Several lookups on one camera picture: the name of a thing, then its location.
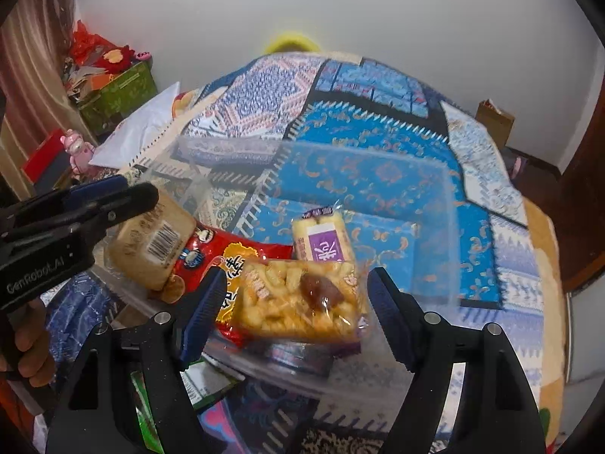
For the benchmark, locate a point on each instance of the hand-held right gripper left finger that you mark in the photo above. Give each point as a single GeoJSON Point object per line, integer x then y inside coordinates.
{"type": "Point", "coordinates": [208, 310]}

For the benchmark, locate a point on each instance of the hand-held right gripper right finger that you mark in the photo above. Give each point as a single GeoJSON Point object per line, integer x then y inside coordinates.
{"type": "Point", "coordinates": [386, 312]}

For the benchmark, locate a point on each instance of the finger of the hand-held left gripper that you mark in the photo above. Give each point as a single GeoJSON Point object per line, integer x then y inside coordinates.
{"type": "Point", "coordinates": [132, 201]}
{"type": "Point", "coordinates": [97, 191]}

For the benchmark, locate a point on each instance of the beige barcode snack packet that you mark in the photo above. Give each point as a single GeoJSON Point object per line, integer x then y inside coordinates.
{"type": "Point", "coordinates": [142, 248]}

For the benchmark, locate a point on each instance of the clear puffed rice snack packet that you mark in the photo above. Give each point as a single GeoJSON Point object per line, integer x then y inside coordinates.
{"type": "Point", "coordinates": [295, 305]}

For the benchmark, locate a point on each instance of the clear plastic container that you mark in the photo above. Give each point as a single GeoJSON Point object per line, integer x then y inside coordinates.
{"type": "Point", "coordinates": [406, 189]}

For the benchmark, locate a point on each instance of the person's left hand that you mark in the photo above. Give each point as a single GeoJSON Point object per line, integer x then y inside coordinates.
{"type": "Point", "coordinates": [35, 345]}

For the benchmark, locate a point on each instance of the pink toy figure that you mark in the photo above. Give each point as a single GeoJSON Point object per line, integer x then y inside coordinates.
{"type": "Point", "coordinates": [78, 149]}

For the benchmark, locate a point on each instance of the red cartoon snack packet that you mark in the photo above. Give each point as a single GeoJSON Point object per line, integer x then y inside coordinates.
{"type": "Point", "coordinates": [196, 255]}

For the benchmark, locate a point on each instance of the red box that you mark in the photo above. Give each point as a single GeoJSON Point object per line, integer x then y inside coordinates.
{"type": "Point", "coordinates": [42, 156]}

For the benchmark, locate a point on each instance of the white pillow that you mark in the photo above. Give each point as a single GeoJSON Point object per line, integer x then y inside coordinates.
{"type": "Point", "coordinates": [137, 135]}

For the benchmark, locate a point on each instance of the green snack packet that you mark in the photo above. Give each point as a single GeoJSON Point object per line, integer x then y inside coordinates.
{"type": "Point", "coordinates": [210, 383]}

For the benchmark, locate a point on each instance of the yellow purple-label snack packet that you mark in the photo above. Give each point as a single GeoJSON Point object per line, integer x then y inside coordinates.
{"type": "Point", "coordinates": [321, 241]}

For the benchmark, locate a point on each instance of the green cardboard box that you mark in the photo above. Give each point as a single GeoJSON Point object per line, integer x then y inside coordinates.
{"type": "Point", "coordinates": [118, 97]}

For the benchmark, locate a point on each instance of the red plush toy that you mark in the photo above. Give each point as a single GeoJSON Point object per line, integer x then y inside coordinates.
{"type": "Point", "coordinates": [111, 54]}

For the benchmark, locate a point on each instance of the brown striped curtain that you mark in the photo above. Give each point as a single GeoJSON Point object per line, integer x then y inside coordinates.
{"type": "Point", "coordinates": [33, 56]}

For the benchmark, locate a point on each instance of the tan fleece blanket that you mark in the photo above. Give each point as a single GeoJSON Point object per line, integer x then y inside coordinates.
{"type": "Point", "coordinates": [543, 265]}

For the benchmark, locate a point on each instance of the blue patchwork blanket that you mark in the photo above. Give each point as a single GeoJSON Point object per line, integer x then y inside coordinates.
{"type": "Point", "coordinates": [378, 118]}

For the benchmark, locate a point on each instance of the brown cardboard box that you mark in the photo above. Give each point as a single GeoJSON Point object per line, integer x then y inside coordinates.
{"type": "Point", "coordinates": [496, 120]}

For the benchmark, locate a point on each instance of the yellow round object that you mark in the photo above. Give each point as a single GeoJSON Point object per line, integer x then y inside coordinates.
{"type": "Point", "coordinates": [290, 41]}

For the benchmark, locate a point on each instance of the brown wooden door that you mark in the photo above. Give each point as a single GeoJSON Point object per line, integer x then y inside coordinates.
{"type": "Point", "coordinates": [583, 175]}

